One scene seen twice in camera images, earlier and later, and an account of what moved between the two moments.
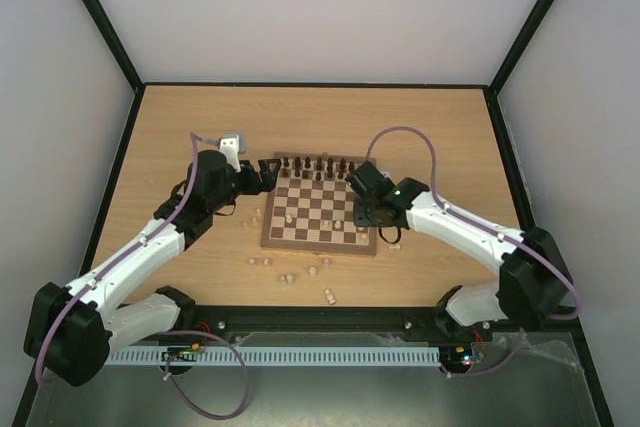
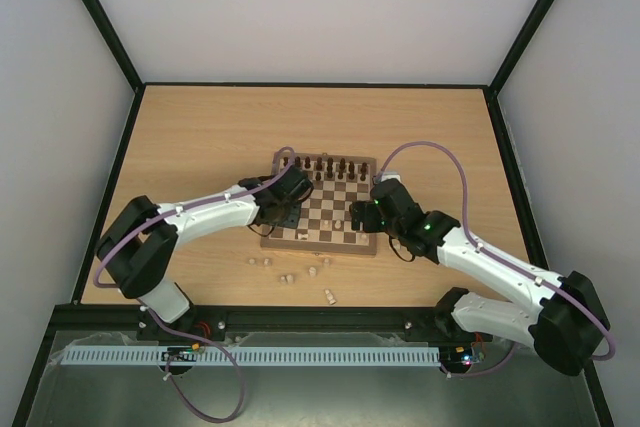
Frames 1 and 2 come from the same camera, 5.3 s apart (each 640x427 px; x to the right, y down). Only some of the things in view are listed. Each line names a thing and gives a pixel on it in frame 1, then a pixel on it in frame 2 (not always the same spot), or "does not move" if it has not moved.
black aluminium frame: (326, 316) does not move
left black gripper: (268, 181) to (293, 220)
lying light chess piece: (330, 297) does not move
